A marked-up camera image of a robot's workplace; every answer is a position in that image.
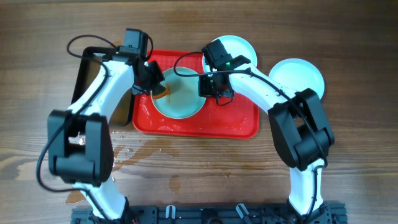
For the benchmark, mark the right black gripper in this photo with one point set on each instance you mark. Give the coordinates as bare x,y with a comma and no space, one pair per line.
204,90

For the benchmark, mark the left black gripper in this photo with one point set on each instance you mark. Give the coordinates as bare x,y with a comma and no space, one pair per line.
157,77

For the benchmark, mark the orange sponge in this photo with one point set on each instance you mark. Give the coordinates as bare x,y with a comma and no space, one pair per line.
160,91

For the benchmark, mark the stained pale blue plate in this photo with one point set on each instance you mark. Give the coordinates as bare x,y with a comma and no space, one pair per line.
183,101

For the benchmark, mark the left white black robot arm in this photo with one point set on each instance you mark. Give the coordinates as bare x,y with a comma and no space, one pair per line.
79,148

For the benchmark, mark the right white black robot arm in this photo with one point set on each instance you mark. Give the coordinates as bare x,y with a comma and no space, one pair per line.
301,132

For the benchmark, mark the red plastic tray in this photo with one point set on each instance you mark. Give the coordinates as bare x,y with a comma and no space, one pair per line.
238,119

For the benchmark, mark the black tray with brown water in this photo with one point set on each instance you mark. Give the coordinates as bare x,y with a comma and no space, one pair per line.
88,71

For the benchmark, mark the black mounting rail base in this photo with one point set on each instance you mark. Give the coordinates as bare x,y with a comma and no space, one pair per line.
268,213

